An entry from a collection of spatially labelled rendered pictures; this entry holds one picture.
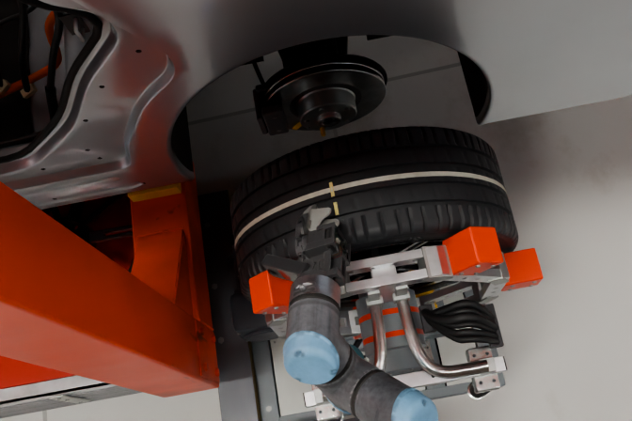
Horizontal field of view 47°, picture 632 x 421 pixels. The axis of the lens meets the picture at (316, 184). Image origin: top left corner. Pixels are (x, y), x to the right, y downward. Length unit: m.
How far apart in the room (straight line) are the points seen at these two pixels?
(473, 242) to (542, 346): 1.21
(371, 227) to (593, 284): 1.40
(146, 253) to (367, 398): 0.93
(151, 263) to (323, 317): 0.81
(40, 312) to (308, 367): 0.43
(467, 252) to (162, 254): 0.86
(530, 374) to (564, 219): 0.56
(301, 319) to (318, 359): 0.07
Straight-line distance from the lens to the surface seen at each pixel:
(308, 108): 1.83
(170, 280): 1.86
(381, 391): 1.23
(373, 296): 1.51
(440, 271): 1.46
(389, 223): 1.43
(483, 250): 1.45
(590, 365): 2.64
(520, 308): 2.62
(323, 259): 1.33
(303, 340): 1.19
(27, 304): 1.02
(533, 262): 1.74
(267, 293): 1.47
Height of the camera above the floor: 2.54
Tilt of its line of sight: 69 degrees down
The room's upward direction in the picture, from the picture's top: 15 degrees counter-clockwise
